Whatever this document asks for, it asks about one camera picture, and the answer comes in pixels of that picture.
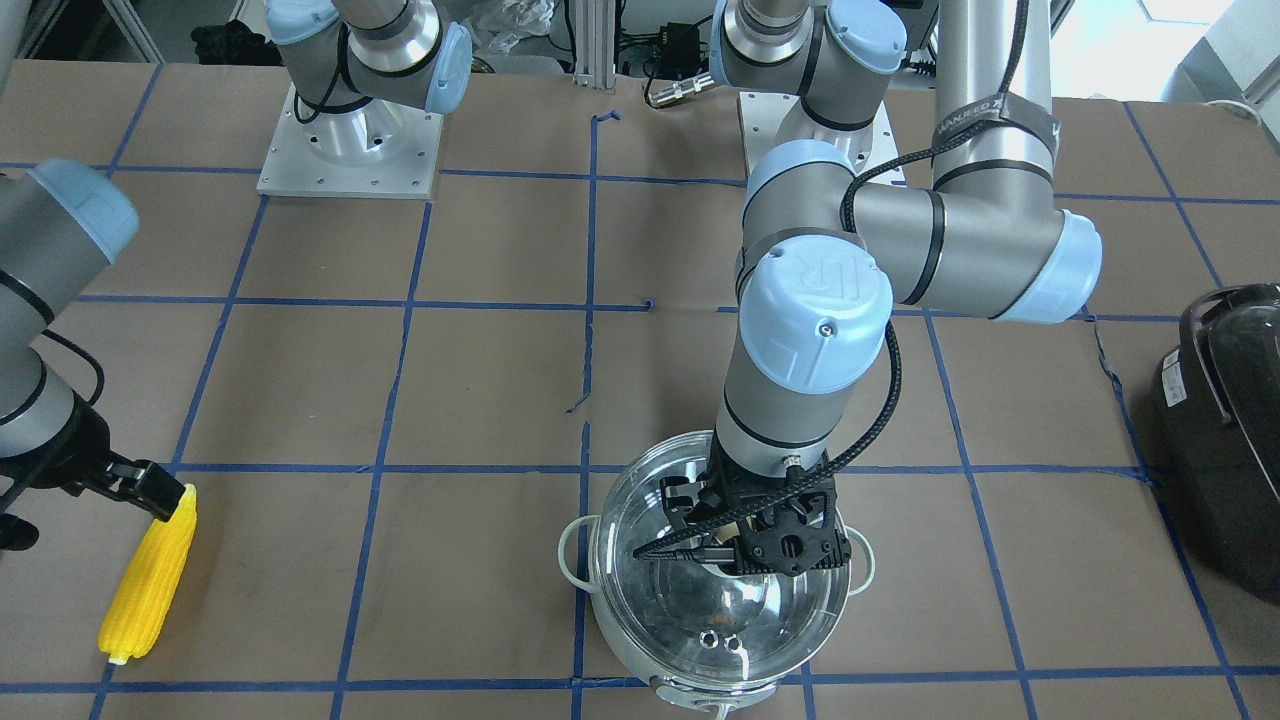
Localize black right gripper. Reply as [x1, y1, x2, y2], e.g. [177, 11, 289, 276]
[1, 400, 186, 523]

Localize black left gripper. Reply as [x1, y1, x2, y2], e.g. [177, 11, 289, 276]
[660, 468, 852, 577]

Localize yellow corn cob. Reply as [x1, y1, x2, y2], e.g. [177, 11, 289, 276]
[97, 483, 198, 666]

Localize glass pot lid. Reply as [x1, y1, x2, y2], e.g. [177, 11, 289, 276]
[593, 430, 852, 667]

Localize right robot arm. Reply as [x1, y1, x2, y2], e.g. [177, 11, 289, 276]
[1, 1, 474, 521]

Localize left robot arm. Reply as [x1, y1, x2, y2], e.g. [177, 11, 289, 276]
[634, 1, 1102, 577]

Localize light green cooking pot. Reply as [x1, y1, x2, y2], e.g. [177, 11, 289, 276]
[558, 430, 878, 720]

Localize black rice cooker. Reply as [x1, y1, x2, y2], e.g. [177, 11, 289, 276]
[1155, 283, 1279, 601]

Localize silver metal cylinder connector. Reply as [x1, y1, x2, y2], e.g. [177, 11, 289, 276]
[643, 72, 719, 110]

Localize black power adapter box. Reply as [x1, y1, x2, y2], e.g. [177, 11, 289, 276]
[645, 22, 704, 79]

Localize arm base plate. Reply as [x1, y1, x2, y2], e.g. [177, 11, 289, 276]
[256, 87, 445, 201]
[739, 90, 913, 191]

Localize aluminium frame post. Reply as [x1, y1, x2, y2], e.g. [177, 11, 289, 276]
[566, 0, 620, 94]

